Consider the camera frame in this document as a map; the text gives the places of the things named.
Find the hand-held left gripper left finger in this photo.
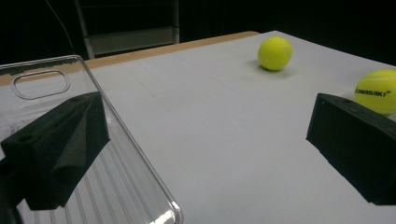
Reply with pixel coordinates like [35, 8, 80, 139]
[0, 91, 110, 211]

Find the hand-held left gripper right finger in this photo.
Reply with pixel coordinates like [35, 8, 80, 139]
[306, 92, 396, 206]

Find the yellow tennis ball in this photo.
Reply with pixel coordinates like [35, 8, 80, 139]
[354, 68, 396, 116]
[257, 35, 293, 72]

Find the clear plastic container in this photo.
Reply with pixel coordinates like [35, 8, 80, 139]
[0, 54, 184, 224]

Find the grey metal stand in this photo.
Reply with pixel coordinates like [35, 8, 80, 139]
[74, 0, 181, 60]

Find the white table sheet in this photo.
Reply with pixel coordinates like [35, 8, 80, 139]
[0, 30, 396, 224]

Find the wooden table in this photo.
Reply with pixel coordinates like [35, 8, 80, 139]
[0, 30, 261, 88]

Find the thin dark cable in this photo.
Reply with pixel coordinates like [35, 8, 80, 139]
[45, 0, 77, 55]

